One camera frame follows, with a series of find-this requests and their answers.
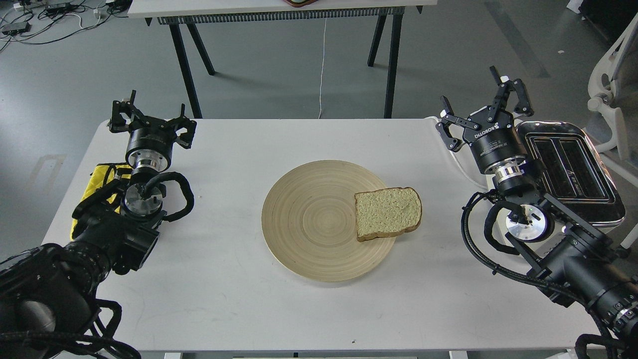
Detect floor cables and power strips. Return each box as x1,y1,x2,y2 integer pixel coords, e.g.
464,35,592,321
0,0,133,52

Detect round bamboo plate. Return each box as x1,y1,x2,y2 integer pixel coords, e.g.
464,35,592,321
261,160,396,282

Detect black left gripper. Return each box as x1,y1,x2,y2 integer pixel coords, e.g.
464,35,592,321
108,89,197,168

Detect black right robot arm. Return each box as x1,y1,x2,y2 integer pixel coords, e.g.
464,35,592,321
436,66,638,359

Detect thin white hanging cable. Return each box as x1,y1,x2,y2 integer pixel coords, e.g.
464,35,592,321
318,18,327,119

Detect brown object on background table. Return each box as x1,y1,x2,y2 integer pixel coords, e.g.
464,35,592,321
284,0,317,7

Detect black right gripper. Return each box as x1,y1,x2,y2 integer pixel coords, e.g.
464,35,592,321
435,65,535,175

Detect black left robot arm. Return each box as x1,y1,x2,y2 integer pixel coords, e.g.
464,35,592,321
0,91,197,359

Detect slice of bread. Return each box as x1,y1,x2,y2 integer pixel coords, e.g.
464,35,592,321
354,187,423,242

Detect white background table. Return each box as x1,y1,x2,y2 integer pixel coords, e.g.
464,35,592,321
127,0,437,119

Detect cream white toaster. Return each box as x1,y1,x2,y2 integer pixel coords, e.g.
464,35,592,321
516,121,625,228

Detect yellow cloth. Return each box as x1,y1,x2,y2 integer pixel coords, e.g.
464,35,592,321
70,162,133,241

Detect white office chair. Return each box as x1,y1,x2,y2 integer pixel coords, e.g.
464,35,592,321
587,14,638,249

